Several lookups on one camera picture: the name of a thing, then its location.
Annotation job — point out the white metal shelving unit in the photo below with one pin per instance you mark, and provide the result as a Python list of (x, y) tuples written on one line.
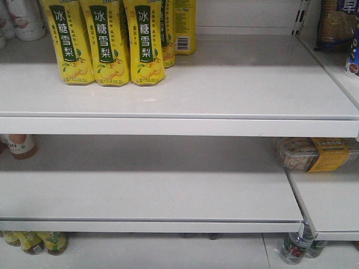
[(183, 174)]

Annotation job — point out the clear water bottle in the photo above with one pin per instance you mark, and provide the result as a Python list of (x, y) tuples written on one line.
[(295, 246), (316, 248)]

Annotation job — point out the cookie tray yellow band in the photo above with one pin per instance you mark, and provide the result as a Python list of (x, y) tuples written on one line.
[(308, 154)]

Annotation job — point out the orange juice bottle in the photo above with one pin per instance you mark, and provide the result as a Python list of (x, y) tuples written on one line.
[(21, 146)]

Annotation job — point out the white peach drink bottle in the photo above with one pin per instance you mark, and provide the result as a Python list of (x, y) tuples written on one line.
[(27, 19)]

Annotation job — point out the cracker snack bag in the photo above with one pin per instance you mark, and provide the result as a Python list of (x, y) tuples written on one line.
[(336, 25)]

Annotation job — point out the yellow pear drink bottle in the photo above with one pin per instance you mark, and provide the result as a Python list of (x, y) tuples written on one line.
[(107, 29), (70, 39), (185, 26), (167, 33), (146, 58)]

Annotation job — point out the yellow tea bottle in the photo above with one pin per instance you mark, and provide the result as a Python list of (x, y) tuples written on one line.
[(11, 239), (55, 242), (30, 242)]

